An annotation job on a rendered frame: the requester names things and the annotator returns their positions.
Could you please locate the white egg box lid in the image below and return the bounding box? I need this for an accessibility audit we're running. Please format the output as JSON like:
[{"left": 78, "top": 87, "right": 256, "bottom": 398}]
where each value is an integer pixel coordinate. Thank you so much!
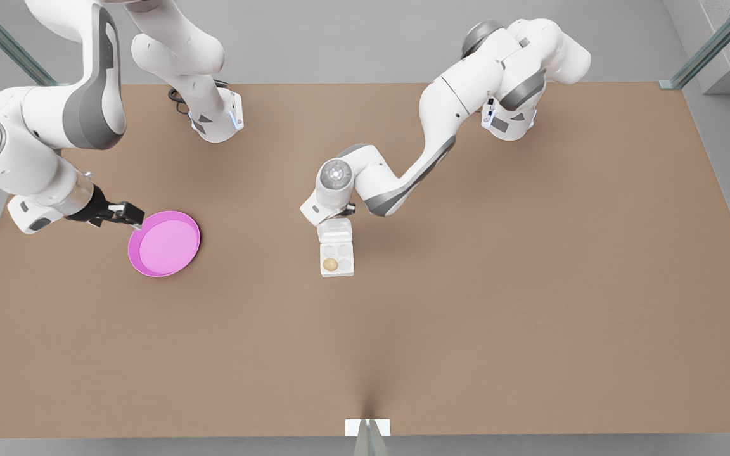
[{"left": 317, "top": 217, "right": 354, "bottom": 245}]

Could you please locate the silver frame post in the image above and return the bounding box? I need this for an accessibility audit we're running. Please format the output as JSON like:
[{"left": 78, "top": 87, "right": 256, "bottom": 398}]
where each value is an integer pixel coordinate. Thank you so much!
[
  {"left": 345, "top": 418, "right": 392, "bottom": 456},
  {"left": 659, "top": 0, "right": 730, "bottom": 90},
  {"left": 0, "top": 0, "right": 68, "bottom": 87}
]

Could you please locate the black cable loop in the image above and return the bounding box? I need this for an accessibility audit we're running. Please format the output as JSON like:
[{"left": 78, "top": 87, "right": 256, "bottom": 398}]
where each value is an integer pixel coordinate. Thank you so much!
[{"left": 168, "top": 80, "right": 229, "bottom": 116}]

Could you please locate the pink round plate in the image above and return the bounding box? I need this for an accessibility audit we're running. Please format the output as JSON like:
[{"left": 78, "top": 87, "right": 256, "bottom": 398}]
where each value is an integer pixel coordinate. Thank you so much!
[{"left": 127, "top": 210, "right": 202, "bottom": 278}]

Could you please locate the white egg box base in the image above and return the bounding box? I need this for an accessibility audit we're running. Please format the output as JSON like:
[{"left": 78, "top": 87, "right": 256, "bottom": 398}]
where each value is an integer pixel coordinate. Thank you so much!
[{"left": 320, "top": 241, "right": 355, "bottom": 278}]

